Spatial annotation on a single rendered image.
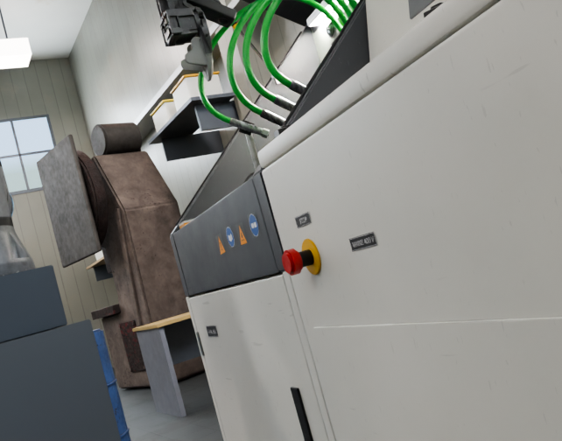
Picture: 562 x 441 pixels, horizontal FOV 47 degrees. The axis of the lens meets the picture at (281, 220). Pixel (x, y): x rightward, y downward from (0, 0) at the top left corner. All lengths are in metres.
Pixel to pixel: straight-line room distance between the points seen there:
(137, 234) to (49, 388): 5.37
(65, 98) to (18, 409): 10.46
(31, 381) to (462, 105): 0.75
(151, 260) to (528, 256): 5.95
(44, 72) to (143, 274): 5.85
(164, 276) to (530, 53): 6.05
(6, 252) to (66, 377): 0.22
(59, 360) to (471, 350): 0.65
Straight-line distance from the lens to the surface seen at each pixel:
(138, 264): 6.35
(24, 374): 1.06
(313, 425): 1.09
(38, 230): 10.75
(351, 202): 0.78
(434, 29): 0.61
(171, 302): 6.48
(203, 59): 1.42
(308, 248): 0.91
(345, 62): 1.14
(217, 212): 1.25
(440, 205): 0.64
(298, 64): 1.88
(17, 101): 11.28
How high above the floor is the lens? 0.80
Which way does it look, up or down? 4 degrees up
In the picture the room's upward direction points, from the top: 16 degrees counter-clockwise
